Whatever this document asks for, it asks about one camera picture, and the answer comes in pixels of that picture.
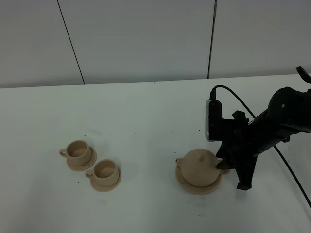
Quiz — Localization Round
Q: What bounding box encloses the tan near teacup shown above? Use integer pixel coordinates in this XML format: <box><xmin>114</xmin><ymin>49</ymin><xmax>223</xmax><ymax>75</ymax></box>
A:
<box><xmin>85</xmin><ymin>159</ymin><xmax>121</xmax><ymax>188</ymax></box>

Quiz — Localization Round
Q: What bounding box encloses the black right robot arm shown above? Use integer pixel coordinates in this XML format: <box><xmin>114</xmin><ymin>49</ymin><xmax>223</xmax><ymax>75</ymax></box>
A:
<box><xmin>209</xmin><ymin>87</ymin><xmax>311</xmax><ymax>190</ymax></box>

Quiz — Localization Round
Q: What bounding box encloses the tan teapot saucer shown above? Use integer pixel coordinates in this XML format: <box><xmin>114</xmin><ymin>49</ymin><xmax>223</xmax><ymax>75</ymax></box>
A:
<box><xmin>175</xmin><ymin>166</ymin><xmax>222</xmax><ymax>195</ymax></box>

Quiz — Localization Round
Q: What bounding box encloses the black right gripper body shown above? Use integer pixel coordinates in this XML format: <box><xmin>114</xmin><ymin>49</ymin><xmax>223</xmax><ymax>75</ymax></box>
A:
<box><xmin>216</xmin><ymin>111</ymin><xmax>257</xmax><ymax>190</ymax></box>

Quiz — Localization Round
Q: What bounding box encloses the tan ceramic teapot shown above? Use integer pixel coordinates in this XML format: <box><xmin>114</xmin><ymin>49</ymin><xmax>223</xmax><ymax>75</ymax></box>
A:
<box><xmin>175</xmin><ymin>149</ymin><xmax>227</xmax><ymax>187</ymax></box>

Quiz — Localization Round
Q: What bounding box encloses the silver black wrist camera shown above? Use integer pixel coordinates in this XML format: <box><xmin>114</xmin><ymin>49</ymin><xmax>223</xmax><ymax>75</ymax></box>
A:
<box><xmin>205</xmin><ymin>99</ymin><xmax>223</xmax><ymax>142</ymax></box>

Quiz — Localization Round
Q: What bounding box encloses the tan far cup saucer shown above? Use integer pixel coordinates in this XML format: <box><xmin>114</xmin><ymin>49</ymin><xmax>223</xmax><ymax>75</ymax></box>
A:
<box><xmin>67</xmin><ymin>147</ymin><xmax>97</xmax><ymax>171</ymax></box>

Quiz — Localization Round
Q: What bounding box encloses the tan teacup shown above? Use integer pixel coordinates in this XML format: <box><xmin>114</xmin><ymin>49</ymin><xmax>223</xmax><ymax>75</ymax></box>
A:
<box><xmin>59</xmin><ymin>140</ymin><xmax>93</xmax><ymax>167</ymax></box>
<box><xmin>85</xmin><ymin>159</ymin><xmax>121</xmax><ymax>188</ymax></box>

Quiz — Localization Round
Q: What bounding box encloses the tan near cup saucer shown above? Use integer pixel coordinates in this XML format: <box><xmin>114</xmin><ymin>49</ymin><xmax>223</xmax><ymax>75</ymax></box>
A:
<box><xmin>90</xmin><ymin>168</ymin><xmax>121</xmax><ymax>192</ymax></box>

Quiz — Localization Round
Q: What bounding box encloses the tan far teacup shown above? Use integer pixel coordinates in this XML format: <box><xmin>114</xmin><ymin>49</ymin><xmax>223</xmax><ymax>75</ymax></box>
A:
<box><xmin>59</xmin><ymin>140</ymin><xmax>93</xmax><ymax>167</ymax></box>

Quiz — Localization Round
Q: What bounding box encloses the black camera cable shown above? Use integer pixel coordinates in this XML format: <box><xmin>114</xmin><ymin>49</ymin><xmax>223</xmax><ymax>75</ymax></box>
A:
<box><xmin>209</xmin><ymin>84</ymin><xmax>311</xmax><ymax>208</ymax></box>

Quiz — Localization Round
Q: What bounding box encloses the tan cup saucer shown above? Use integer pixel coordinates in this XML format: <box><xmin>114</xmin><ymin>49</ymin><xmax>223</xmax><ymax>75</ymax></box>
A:
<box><xmin>90</xmin><ymin>168</ymin><xmax>121</xmax><ymax>192</ymax></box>
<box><xmin>67</xmin><ymin>147</ymin><xmax>97</xmax><ymax>171</ymax></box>

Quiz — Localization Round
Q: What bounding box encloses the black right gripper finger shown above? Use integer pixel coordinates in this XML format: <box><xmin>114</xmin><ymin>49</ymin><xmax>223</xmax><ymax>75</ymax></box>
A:
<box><xmin>216</xmin><ymin>158</ymin><xmax>235</xmax><ymax>171</ymax></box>

